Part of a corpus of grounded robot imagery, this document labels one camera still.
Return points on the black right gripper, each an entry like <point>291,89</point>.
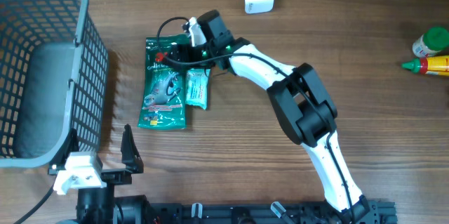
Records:
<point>177,48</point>

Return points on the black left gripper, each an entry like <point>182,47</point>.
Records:
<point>130,157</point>

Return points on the light blue tissue packet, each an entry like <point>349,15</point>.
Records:
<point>197,87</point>

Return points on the green snack bag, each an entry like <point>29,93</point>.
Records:
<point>163,105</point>

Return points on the green lid jar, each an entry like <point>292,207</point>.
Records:
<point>431,42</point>

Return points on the red yellow sauce bottle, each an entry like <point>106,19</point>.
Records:
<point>433,65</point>

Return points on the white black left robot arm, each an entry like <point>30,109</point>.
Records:
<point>96,203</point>

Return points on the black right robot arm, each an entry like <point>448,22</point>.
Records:
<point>301,103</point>

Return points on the grey plastic mesh basket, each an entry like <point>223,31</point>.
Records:
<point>54,69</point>

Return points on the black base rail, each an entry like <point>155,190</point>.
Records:
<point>309,212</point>

